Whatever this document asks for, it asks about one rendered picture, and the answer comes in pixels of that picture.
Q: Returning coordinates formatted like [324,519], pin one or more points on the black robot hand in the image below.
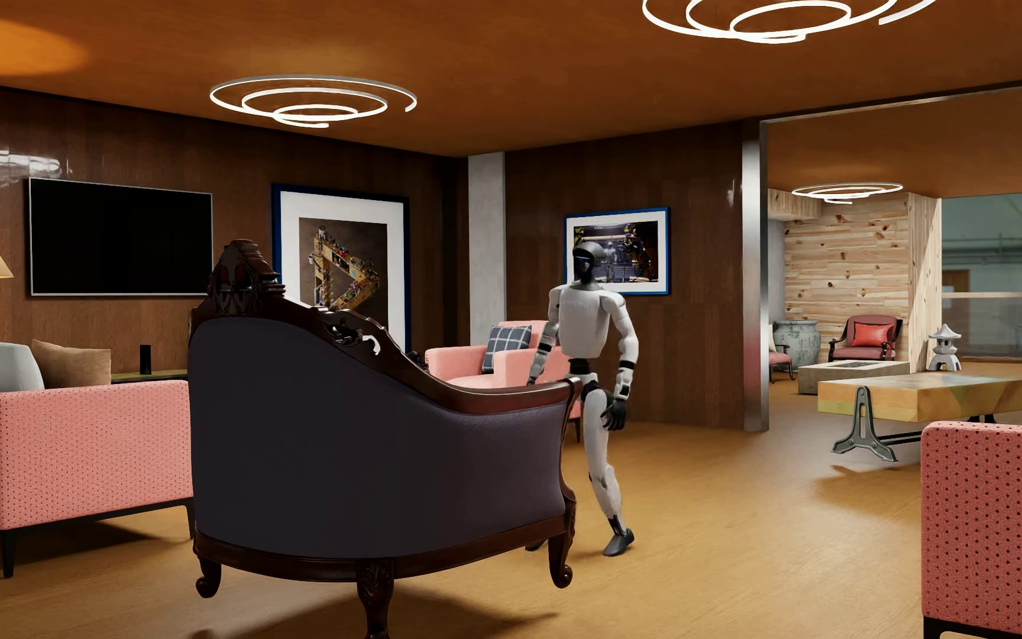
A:
[615,414]

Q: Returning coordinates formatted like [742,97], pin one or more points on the plain pink armchair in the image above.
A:
[458,362]

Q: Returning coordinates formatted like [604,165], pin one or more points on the red wooden armchair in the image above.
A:
[839,342]

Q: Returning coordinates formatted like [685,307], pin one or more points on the dark carved wooden armchair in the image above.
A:
[369,461]

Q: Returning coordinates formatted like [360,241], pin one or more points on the pink dotted armchair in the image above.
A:
[999,524]

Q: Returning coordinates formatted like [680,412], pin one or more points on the white left robot leg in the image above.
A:
[601,453]

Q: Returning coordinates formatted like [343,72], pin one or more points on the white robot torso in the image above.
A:
[586,324]

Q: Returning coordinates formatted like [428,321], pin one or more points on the grey plaid cushion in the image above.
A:
[506,344]

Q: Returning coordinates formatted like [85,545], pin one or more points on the dark robot head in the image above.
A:
[592,262]

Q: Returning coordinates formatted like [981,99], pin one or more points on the small blue framed picture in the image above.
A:
[637,250]

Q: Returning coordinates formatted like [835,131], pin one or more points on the small pink chair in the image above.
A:
[779,359]

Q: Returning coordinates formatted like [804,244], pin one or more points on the large grey ceramic vase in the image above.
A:
[797,344]

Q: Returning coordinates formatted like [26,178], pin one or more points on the low stone block table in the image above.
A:
[848,373]

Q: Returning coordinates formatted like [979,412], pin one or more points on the orange cushion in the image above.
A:
[871,335]

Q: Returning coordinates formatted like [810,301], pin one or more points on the wooden slab coffee table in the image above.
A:
[919,395]

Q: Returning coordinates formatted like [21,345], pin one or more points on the large blue framed picture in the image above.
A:
[342,222]

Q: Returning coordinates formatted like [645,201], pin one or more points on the white stone lantern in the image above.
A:
[945,351]

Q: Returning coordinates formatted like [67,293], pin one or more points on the low wooden console table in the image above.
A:
[152,375]

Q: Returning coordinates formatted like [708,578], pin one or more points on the small black speaker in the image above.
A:
[145,359]

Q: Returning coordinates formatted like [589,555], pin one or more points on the brown cushion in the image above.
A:
[74,366]

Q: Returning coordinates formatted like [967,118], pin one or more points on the pink dotted sofa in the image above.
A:
[58,453]

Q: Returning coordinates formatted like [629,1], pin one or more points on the black wall television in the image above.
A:
[119,238]

